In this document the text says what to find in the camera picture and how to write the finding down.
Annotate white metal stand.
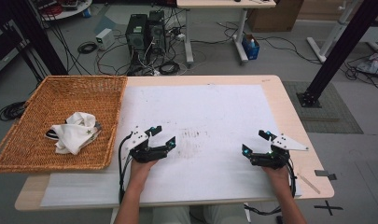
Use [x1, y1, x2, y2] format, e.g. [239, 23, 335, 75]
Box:
[306, 0, 358, 63]

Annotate thick coil of black cable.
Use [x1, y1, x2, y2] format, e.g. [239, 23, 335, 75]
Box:
[158, 60, 181, 76]

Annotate grey floor mat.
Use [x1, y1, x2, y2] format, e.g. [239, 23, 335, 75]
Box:
[283, 81, 364, 134]

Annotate wooden desk with white legs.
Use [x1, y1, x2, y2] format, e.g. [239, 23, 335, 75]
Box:
[175, 0, 277, 65]

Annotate grey tape piece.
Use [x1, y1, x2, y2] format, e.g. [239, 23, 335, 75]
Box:
[314, 169, 338, 181]

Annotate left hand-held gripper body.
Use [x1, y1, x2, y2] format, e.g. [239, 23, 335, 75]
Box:
[124, 126, 171, 164]

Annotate white plastic bag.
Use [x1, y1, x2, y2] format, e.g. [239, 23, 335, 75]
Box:
[357, 52, 378, 80]

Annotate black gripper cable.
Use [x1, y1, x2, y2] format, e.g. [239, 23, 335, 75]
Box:
[244, 158, 298, 217]
[117, 132, 134, 204]

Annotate thin wooden stick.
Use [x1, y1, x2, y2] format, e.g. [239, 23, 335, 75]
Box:
[297, 173, 321, 195]

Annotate light wooden board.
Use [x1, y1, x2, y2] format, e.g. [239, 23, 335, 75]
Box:
[297, 0, 348, 21]

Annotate wicker basket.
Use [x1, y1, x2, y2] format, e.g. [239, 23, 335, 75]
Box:
[0, 75, 129, 174]

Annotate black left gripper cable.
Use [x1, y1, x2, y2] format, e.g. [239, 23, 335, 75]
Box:
[117, 132, 134, 204]

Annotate white power supply box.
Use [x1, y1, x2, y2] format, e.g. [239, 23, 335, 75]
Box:
[95, 27, 116, 51]

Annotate person's legs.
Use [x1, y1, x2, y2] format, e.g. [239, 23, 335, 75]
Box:
[139, 204, 250, 224]

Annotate round white table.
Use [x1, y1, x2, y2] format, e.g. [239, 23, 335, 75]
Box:
[31, 0, 93, 22]

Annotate small black computer tower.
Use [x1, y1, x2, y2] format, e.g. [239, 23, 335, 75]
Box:
[147, 9, 167, 54]

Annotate blue bin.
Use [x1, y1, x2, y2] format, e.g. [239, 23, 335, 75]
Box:
[242, 34, 260, 61]

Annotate white printed t-shirt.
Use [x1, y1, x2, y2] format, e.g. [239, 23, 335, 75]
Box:
[45, 111, 103, 156]

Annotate large black computer tower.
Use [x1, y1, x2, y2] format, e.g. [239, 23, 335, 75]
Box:
[125, 13, 148, 63]

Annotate cardboard box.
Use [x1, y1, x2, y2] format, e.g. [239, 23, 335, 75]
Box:
[245, 0, 305, 33]

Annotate person's right hand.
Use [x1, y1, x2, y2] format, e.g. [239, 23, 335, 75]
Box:
[261, 164, 292, 191]

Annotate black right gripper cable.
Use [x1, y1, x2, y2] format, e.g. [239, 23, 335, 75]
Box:
[244, 158, 298, 217]

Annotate person's left hand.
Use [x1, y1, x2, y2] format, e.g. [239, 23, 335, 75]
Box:
[129, 158, 160, 188]

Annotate plain black pillar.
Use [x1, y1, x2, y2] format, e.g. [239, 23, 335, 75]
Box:
[6, 0, 69, 77]

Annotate large coil of black cable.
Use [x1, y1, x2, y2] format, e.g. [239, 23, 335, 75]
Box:
[0, 101, 28, 121]

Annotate dark metal shelf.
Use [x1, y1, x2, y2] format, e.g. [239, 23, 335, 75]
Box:
[0, 18, 32, 80]

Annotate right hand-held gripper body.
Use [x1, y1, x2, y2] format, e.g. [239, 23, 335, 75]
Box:
[248, 133, 310, 171]

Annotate black pillar with base plate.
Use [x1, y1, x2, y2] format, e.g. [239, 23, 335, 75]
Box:
[297, 0, 378, 108]

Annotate small coil of black cable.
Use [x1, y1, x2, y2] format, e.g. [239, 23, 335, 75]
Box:
[77, 41, 98, 55]

